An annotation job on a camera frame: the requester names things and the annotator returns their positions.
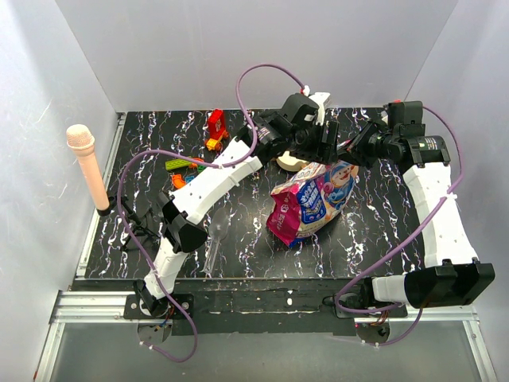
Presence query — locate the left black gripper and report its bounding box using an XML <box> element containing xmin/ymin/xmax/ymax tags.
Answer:
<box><xmin>289</xmin><ymin>119</ymin><xmax>338</xmax><ymax>166</ymax></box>

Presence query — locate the pink pet food bag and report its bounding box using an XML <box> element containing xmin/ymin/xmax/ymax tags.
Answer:
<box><xmin>266</xmin><ymin>160</ymin><xmax>359</xmax><ymax>248</ymax></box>

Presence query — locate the clear plastic scoop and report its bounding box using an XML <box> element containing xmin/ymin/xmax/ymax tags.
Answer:
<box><xmin>203</xmin><ymin>208</ymin><xmax>230</xmax><ymax>275</ymax></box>

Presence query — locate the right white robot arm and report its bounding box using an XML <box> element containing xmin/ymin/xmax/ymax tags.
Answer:
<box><xmin>334</xmin><ymin>101</ymin><xmax>495</xmax><ymax>317</ymax></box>

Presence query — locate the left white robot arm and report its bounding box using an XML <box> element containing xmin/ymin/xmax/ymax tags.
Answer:
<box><xmin>134</xmin><ymin>92</ymin><xmax>338</xmax><ymax>318</ymax></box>

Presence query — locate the cream double pet bowl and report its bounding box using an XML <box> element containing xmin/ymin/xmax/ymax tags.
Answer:
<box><xmin>276</xmin><ymin>151</ymin><xmax>309</xmax><ymax>173</ymax></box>

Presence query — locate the red toy block car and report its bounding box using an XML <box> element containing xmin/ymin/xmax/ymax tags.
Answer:
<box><xmin>205</xmin><ymin>109</ymin><xmax>229</xmax><ymax>151</ymax></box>

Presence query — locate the green toy brick plate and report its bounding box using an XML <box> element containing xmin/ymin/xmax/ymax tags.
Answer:
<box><xmin>165</xmin><ymin>159</ymin><xmax>198</xmax><ymax>171</ymax></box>

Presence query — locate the orange curved toy track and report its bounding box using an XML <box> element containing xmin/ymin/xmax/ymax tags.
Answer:
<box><xmin>168</xmin><ymin>158</ymin><xmax>206</xmax><ymax>189</ymax></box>

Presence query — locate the black microphone tripod stand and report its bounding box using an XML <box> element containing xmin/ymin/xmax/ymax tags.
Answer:
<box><xmin>96</xmin><ymin>195</ymin><xmax>159</xmax><ymax>251</ymax></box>

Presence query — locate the pink microphone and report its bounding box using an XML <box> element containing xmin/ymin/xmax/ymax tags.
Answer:
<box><xmin>66</xmin><ymin>124</ymin><xmax>111</xmax><ymax>215</ymax></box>

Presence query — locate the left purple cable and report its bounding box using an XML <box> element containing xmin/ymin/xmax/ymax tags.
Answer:
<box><xmin>117</xmin><ymin>63</ymin><xmax>311</xmax><ymax>363</ymax></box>

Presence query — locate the aluminium frame rail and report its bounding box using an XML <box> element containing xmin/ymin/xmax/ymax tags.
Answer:
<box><xmin>33</xmin><ymin>113</ymin><xmax>138</xmax><ymax>379</ymax></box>

